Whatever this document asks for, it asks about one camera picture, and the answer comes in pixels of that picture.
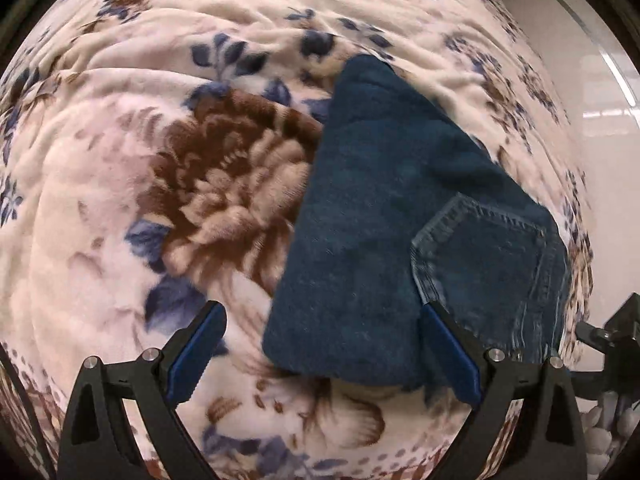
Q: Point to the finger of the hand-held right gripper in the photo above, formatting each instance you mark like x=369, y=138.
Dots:
x=622, y=325
x=595, y=385

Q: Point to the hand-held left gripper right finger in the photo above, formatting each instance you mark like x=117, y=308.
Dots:
x=450, y=355

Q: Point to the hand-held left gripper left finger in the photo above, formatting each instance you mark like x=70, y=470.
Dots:
x=197, y=355

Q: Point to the blue denim pants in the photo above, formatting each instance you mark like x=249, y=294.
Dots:
x=390, y=210

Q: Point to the white pebbled object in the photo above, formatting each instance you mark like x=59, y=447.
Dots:
x=607, y=440

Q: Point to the floral fleece blanket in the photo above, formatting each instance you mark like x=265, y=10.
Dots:
x=125, y=160

